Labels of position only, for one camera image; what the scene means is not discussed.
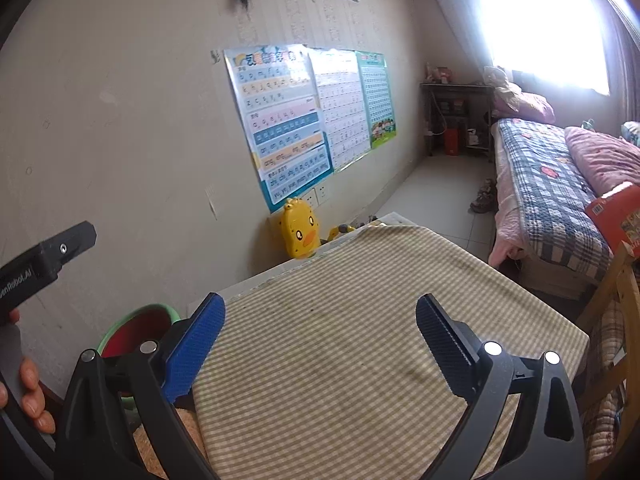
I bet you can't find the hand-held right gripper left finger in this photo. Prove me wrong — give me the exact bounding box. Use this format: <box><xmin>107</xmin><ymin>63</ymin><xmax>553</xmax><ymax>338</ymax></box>
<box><xmin>52</xmin><ymin>292</ymin><xmax>226</xmax><ymax>480</ymax></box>

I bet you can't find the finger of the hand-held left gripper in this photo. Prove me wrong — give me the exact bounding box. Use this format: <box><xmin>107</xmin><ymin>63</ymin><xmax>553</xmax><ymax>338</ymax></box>
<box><xmin>42</xmin><ymin>220</ymin><xmax>98</xmax><ymax>276</ymax></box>

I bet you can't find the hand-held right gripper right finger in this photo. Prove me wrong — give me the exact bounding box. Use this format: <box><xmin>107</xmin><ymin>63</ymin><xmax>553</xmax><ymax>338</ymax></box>
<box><xmin>416</xmin><ymin>294</ymin><xmax>586</xmax><ymax>480</ymax></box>

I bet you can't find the green red bucket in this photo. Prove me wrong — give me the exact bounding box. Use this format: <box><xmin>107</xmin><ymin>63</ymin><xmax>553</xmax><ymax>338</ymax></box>
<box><xmin>97</xmin><ymin>304</ymin><xmax>182</xmax><ymax>406</ymax></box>

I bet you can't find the person's left hand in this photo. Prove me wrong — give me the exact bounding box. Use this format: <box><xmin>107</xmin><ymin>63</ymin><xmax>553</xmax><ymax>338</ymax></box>
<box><xmin>0</xmin><ymin>307</ymin><xmax>57</xmax><ymax>436</ymax></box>

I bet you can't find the tan plush cushion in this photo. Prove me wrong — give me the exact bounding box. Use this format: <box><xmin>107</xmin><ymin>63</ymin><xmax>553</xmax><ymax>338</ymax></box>
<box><xmin>132</xmin><ymin>402</ymin><xmax>206</xmax><ymax>480</ymax></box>

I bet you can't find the pink bed sheet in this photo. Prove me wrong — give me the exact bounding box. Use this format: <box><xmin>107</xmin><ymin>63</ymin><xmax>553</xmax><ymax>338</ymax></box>
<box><xmin>487</xmin><ymin>122</ymin><xmax>531</xmax><ymax>268</ymax></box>

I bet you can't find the yellow toy vehicle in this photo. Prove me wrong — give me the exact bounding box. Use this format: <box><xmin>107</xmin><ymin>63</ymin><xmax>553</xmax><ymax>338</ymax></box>
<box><xmin>327</xmin><ymin>223</ymin><xmax>357</xmax><ymax>244</ymax></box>

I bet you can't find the yellow duck toy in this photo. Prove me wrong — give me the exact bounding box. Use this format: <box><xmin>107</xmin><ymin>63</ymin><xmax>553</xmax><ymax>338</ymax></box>
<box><xmin>279</xmin><ymin>197</ymin><xmax>320</xmax><ymax>261</ymax></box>

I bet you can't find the plaid chair cushion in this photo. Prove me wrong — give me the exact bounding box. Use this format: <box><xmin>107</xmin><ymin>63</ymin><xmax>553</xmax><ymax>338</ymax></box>
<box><xmin>585</xmin><ymin>305</ymin><xmax>631</xmax><ymax>466</ymax></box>

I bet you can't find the wooden chair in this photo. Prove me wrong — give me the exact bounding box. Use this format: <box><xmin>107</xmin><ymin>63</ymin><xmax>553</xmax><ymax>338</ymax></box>
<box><xmin>575</xmin><ymin>240</ymin><xmax>640</xmax><ymax>441</ymax></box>

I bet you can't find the bed with plaid quilt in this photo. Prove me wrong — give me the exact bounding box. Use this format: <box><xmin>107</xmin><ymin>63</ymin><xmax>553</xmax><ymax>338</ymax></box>
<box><xmin>497</xmin><ymin>117</ymin><xmax>613</xmax><ymax>281</ymax></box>

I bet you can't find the red printed box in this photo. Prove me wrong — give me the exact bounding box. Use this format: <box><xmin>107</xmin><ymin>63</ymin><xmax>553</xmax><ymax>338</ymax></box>
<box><xmin>585</xmin><ymin>182</ymin><xmax>640</xmax><ymax>256</ymax></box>

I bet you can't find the blue bordered letter poster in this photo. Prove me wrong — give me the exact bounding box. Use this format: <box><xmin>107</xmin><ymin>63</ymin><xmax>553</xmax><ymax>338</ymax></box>
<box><xmin>223</xmin><ymin>45</ymin><xmax>335</xmax><ymax>214</ymax></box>

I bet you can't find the pink blanket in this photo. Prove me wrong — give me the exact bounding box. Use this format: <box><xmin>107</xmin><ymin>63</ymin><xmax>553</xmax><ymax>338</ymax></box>
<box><xmin>564</xmin><ymin>126</ymin><xmax>640</xmax><ymax>201</ymax></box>

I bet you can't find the purple pillow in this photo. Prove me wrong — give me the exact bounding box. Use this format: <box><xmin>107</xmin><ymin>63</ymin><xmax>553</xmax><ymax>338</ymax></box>
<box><xmin>492</xmin><ymin>91</ymin><xmax>557</xmax><ymax>123</ymax></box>

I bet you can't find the dark shelf desk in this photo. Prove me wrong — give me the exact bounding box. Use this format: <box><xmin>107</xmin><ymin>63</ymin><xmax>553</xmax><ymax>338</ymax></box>
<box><xmin>420</xmin><ymin>81</ymin><xmax>496</xmax><ymax>161</ymax></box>

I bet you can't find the white chart poster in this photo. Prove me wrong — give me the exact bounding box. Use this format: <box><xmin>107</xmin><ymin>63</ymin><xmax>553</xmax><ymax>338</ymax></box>
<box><xmin>306</xmin><ymin>47</ymin><xmax>373</xmax><ymax>173</ymax></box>

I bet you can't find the green chart poster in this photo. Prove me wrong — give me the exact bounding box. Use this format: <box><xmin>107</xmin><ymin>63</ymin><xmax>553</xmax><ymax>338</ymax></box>
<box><xmin>355</xmin><ymin>50</ymin><xmax>399</xmax><ymax>151</ymax></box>

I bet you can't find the beige plush toy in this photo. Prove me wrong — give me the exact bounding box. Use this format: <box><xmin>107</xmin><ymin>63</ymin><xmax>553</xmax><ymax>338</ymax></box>
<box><xmin>482</xmin><ymin>66</ymin><xmax>523</xmax><ymax>98</ymax></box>

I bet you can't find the sheer white curtain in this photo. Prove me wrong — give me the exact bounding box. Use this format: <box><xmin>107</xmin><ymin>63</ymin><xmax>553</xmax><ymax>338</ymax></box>
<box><xmin>590</xmin><ymin>0</ymin><xmax>640</xmax><ymax>126</ymax></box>
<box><xmin>417</xmin><ymin>0</ymin><xmax>496</xmax><ymax>76</ymax></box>

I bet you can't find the bright window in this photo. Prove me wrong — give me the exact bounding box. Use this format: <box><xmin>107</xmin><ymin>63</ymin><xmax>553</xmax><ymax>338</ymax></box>
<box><xmin>475</xmin><ymin>0</ymin><xmax>613</xmax><ymax>96</ymax></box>

